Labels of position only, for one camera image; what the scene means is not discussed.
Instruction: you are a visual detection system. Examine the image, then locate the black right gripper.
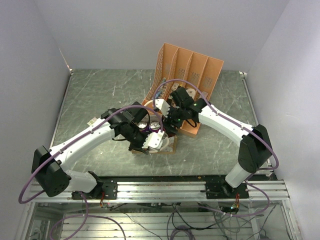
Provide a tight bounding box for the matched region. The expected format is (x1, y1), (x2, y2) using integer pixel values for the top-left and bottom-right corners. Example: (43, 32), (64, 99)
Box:
(159, 103), (186, 134)

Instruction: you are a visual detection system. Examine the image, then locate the purple Fanta can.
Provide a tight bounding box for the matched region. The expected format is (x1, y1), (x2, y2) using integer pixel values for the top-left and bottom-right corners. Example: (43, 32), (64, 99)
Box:
(137, 121), (150, 132)

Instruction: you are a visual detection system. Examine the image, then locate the canvas bag with rope handles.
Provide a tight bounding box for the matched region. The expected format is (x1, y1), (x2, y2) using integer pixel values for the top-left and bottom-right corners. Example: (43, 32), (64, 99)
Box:
(128, 102), (174, 155)

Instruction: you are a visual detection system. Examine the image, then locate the purple soda can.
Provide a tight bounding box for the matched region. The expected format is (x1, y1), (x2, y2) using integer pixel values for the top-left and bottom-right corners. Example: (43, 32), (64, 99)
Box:
(149, 121), (161, 132)

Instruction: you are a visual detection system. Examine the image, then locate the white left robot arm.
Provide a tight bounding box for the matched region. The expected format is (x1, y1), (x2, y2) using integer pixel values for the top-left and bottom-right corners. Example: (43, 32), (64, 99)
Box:
(31, 102), (148, 199)

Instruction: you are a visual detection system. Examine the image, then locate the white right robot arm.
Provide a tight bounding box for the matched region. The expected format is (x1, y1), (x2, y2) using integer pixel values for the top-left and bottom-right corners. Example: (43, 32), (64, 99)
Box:
(163, 86), (272, 198)

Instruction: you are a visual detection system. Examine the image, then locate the small white red box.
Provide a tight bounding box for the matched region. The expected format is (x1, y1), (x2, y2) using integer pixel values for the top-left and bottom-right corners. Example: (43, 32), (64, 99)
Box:
(87, 117), (97, 126)

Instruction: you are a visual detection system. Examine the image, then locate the peach plastic desk organizer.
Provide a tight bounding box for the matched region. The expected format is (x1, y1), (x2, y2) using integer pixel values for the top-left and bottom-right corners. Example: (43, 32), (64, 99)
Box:
(141, 42), (225, 139)

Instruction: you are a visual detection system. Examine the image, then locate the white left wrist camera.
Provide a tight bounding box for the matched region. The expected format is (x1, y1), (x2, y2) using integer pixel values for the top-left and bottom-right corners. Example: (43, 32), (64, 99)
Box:
(142, 130), (170, 153)

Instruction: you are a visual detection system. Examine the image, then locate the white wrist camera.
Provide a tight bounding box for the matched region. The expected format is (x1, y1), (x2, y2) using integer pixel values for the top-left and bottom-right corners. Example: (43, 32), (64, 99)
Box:
(142, 130), (170, 153)
(152, 98), (171, 118)

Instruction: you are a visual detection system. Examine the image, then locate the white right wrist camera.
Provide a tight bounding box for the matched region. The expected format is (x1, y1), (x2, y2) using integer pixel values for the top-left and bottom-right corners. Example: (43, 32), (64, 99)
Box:
(152, 98), (171, 118)

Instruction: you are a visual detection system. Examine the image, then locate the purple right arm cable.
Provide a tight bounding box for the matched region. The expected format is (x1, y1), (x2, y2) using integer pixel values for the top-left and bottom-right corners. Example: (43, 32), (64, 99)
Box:
(152, 79), (280, 240)

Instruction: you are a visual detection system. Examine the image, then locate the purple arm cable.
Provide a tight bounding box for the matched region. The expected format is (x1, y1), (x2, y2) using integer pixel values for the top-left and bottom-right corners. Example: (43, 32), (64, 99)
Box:
(152, 79), (280, 240)
(18, 104), (166, 240)

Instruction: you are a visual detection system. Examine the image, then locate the aluminium mounting rail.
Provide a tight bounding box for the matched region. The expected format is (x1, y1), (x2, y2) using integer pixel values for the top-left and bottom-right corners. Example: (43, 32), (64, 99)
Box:
(27, 181), (291, 203)

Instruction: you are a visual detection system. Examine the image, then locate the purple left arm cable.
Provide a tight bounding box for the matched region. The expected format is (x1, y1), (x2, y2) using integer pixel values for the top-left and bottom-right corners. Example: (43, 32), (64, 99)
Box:
(18, 104), (166, 240)

